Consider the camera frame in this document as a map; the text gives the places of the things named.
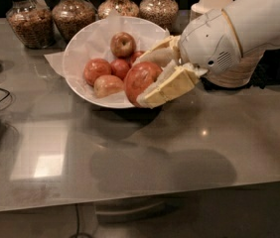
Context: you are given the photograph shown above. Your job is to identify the front stack paper bowls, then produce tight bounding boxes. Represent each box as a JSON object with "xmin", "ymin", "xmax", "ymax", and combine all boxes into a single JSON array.
[{"xmin": 206, "ymin": 49, "xmax": 264, "ymax": 88}]

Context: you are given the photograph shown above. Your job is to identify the black mat under stacks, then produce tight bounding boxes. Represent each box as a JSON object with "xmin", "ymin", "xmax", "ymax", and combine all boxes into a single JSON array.
[{"xmin": 202, "ymin": 50, "xmax": 280, "ymax": 91}]

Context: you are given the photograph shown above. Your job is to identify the cereal jar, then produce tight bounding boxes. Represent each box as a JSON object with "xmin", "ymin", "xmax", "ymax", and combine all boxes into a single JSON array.
[
  {"xmin": 52, "ymin": 0, "xmax": 96, "ymax": 42},
  {"xmin": 6, "ymin": 0, "xmax": 55, "ymax": 49},
  {"xmin": 97, "ymin": 0, "xmax": 139, "ymax": 19},
  {"xmin": 139, "ymin": 0, "xmax": 179, "ymax": 31}
]

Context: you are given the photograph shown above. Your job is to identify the white paper liner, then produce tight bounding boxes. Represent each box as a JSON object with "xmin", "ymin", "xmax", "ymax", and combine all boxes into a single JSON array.
[{"xmin": 43, "ymin": 9, "xmax": 171, "ymax": 105}]

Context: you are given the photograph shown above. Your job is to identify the top apple in bowl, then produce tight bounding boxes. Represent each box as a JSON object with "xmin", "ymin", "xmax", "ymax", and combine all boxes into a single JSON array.
[{"xmin": 110, "ymin": 32, "xmax": 136, "ymax": 58}]

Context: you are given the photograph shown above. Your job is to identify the far left cereal jar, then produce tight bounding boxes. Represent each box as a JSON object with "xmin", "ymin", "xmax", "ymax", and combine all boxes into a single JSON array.
[{"xmin": 6, "ymin": 0, "xmax": 55, "ymax": 49}]

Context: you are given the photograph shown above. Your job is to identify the stack paper bowls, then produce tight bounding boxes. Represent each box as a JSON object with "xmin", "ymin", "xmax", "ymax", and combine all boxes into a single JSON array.
[
  {"xmin": 190, "ymin": 0, "xmax": 233, "ymax": 20},
  {"xmin": 206, "ymin": 49, "xmax": 264, "ymax": 88}
]

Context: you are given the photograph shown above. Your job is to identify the back stack paper bowls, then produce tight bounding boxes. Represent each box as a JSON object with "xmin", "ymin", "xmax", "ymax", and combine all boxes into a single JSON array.
[{"xmin": 190, "ymin": 0, "xmax": 233, "ymax": 20}]

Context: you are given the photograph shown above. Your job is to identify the right back red apple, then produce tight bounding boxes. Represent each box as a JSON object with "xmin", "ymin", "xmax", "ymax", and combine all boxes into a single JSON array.
[{"xmin": 129, "ymin": 51, "xmax": 145, "ymax": 67}]

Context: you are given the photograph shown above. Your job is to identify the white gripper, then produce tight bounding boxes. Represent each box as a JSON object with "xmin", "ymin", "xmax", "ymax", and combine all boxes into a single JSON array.
[{"xmin": 135, "ymin": 9, "xmax": 241, "ymax": 108}]

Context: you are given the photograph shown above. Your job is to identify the white bowl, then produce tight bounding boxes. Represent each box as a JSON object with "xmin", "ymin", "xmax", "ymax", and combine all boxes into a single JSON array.
[{"xmin": 62, "ymin": 16, "xmax": 171, "ymax": 110}]

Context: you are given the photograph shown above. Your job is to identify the left red apple in bowl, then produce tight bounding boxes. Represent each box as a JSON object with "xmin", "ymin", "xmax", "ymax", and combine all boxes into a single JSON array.
[{"xmin": 83, "ymin": 59, "xmax": 111, "ymax": 85}]

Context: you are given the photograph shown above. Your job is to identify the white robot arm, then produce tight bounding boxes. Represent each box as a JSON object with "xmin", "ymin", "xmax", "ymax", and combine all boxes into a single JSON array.
[{"xmin": 136, "ymin": 0, "xmax": 280, "ymax": 108}]

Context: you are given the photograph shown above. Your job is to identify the large apple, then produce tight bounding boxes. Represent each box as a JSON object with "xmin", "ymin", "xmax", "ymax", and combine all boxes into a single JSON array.
[{"xmin": 124, "ymin": 61, "xmax": 163, "ymax": 107}]

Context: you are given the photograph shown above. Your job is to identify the small centre red apple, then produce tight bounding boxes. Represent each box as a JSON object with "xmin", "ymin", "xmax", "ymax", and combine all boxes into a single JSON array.
[{"xmin": 110, "ymin": 59, "xmax": 130, "ymax": 79}]

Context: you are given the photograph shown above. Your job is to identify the front left pale apple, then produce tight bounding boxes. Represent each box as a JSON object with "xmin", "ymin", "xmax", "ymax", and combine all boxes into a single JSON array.
[{"xmin": 93, "ymin": 75, "xmax": 124, "ymax": 98}]

